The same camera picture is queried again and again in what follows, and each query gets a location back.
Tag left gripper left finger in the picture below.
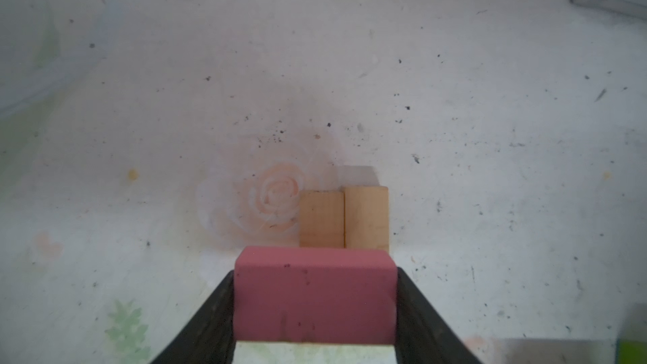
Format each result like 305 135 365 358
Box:
152 271 236 364

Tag green wood block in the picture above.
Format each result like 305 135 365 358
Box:
615 339 647 364

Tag plain wood block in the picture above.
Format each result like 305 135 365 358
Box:
344 186 389 253
298 190 345 249

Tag pink wood block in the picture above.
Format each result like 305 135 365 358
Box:
234 247 398 345

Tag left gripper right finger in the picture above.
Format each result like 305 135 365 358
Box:
394 268 481 364

